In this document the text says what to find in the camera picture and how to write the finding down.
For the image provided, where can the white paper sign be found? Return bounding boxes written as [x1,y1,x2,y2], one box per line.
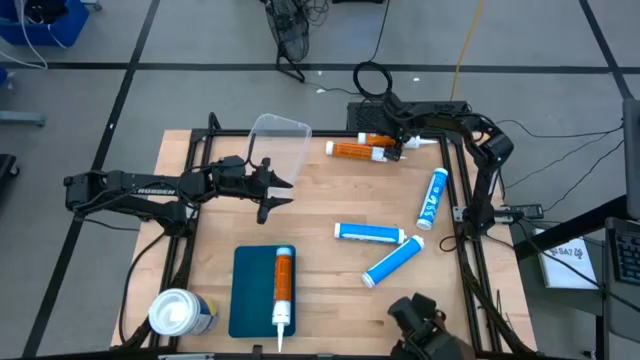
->
[537,234,599,290]

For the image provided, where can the grey monitor edge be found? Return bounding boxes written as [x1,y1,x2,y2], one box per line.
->
[622,98,640,221]

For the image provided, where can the black desk beam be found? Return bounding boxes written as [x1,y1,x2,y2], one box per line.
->
[514,194,630,261]

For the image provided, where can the thin white floor cable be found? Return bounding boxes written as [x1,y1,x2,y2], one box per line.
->
[0,0,50,71]

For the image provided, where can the orange sealant tube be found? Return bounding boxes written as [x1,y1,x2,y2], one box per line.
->
[271,246,295,353]
[325,141,407,163]
[357,132,439,151]

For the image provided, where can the blue plastic bin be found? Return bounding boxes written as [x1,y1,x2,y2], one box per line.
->
[0,0,90,48]

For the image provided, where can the black aluminium table frame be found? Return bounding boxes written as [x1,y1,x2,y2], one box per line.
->
[119,112,539,360]

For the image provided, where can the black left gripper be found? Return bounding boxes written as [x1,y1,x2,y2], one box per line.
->
[214,154,295,225]

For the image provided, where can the black perforated computer case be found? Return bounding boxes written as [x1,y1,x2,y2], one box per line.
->
[346,101,474,134]

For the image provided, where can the blue silicone tube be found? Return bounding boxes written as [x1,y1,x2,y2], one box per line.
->
[361,234,426,290]
[416,167,450,232]
[333,221,407,246]

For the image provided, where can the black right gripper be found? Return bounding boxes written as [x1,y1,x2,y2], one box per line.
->
[383,92,417,163]

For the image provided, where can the coiled black cable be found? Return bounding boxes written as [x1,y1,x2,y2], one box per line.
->
[352,60,394,101]

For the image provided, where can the yellow floor cable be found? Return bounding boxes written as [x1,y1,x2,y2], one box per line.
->
[449,0,486,101]

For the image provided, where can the black floor fan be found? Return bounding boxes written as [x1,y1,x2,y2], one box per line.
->
[263,0,311,84]

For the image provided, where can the teal rectangular tray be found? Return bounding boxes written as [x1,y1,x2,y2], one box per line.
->
[228,243,297,339]

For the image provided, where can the clear plastic container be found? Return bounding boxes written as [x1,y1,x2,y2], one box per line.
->
[243,112,313,187]

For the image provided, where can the black keyboard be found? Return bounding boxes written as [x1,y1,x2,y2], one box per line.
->
[610,227,640,287]

